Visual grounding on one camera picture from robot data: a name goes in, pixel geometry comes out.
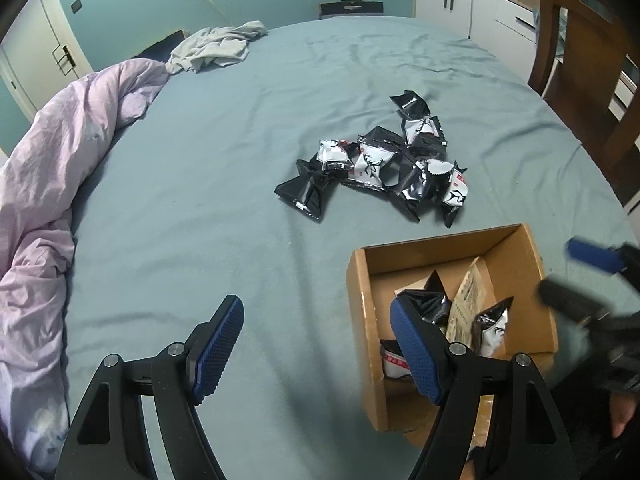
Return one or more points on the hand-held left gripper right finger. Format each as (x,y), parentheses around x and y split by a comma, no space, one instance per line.
(417,355)

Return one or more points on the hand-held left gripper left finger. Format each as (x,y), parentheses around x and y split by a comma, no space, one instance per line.
(217,350)

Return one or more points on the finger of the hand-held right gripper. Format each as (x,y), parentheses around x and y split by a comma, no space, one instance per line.
(570,296)
(592,256)

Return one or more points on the white red label snack packet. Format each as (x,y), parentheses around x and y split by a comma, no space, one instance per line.
(395,362)

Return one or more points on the brown cardboard box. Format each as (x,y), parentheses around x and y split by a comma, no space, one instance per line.
(505,255)

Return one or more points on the black white snack packet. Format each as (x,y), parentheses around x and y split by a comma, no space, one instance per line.
(492,332)

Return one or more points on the pile of snack packets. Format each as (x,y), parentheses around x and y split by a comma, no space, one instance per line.
(370,165)

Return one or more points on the person's right hand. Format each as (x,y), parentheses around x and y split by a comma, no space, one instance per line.
(622,415)

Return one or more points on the brown paper packet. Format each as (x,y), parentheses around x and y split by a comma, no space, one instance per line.
(470,300)

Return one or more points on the person's black striped clothing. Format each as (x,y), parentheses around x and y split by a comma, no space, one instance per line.
(600,452)

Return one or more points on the bed with teal sheet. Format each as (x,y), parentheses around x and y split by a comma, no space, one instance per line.
(225,185)

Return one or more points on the wooden chair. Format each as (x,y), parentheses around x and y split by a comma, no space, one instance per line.
(585,60)

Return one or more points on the lilac duvet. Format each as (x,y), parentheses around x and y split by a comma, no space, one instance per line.
(50,185)

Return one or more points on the grey crumpled garment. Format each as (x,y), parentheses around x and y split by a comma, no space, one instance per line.
(215,50)

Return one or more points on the white door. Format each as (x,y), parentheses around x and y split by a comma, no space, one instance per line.
(45,40)

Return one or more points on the grey light switch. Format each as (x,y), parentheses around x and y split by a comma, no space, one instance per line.
(76,6)

